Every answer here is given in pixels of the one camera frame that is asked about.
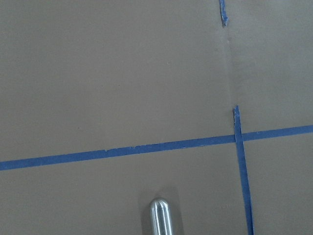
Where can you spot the metal ice scoop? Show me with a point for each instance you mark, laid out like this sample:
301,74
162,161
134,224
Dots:
161,219

